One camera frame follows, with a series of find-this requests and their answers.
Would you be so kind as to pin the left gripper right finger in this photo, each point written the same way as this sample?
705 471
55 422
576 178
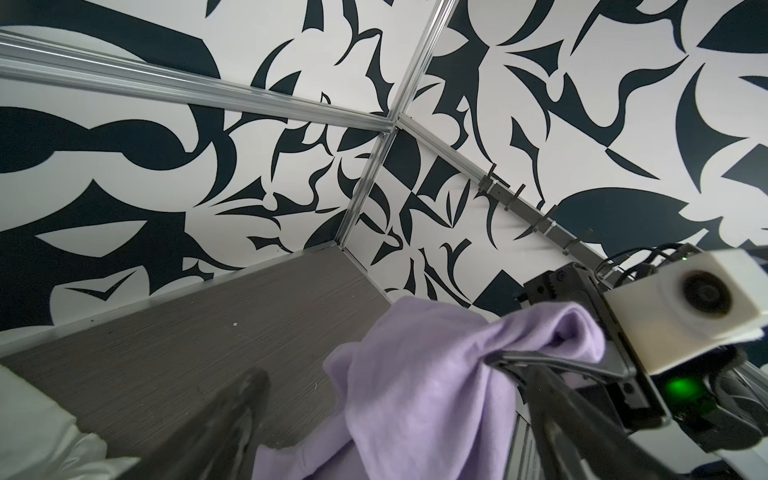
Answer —
570 434

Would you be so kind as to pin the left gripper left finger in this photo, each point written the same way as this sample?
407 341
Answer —
214 443

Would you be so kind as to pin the purple cloth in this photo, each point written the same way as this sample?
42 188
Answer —
416 400

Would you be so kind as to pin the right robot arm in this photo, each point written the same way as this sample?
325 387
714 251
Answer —
706 395

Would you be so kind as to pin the white cloth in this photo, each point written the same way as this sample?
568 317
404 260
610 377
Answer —
41 440

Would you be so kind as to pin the black wall hook rack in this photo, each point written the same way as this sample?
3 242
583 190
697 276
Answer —
539 222

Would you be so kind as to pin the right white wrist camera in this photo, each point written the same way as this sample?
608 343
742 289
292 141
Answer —
692 306

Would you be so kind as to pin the aluminium cage frame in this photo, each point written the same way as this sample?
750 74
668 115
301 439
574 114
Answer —
149 148

